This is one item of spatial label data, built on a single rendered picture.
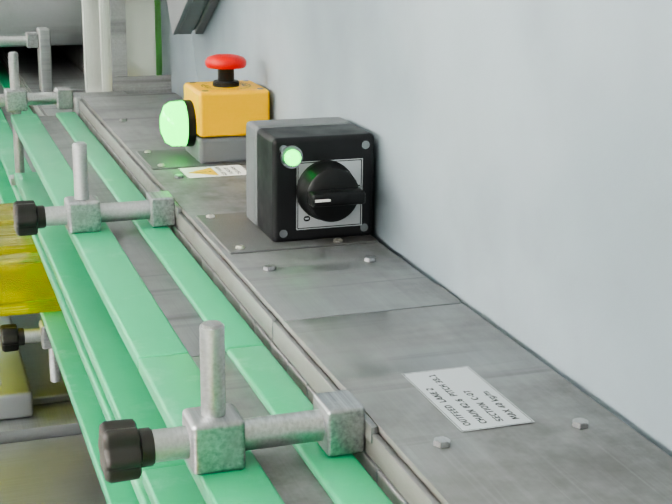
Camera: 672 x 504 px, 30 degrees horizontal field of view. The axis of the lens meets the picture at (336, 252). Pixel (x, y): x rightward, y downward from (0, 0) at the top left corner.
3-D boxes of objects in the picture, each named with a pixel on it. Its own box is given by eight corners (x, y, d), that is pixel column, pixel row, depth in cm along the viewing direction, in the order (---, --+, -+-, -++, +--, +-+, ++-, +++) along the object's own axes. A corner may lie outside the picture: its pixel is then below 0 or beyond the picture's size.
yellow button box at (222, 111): (255, 147, 128) (184, 151, 126) (255, 74, 126) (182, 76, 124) (274, 161, 122) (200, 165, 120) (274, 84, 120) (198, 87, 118)
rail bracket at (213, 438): (350, 428, 66) (96, 461, 62) (353, 296, 64) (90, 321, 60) (377, 459, 63) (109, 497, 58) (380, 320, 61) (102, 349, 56)
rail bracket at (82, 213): (172, 217, 108) (12, 228, 104) (170, 133, 106) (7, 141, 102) (182, 229, 104) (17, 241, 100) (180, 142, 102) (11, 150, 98)
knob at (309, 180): (352, 216, 95) (368, 227, 92) (295, 220, 93) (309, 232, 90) (353, 158, 94) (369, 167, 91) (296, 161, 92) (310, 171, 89)
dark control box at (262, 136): (344, 211, 103) (245, 218, 101) (345, 115, 101) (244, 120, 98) (379, 236, 96) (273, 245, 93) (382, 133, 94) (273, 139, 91)
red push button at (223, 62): (201, 87, 123) (200, 52, 122) (240, 86, 124) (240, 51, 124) (210, 93, 120) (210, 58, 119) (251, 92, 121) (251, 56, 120)
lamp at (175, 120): (186, 141, 124) (156, 143, 124) (185, 96, 123) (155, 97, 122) (196, 150, 120) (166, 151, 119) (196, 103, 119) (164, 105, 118)
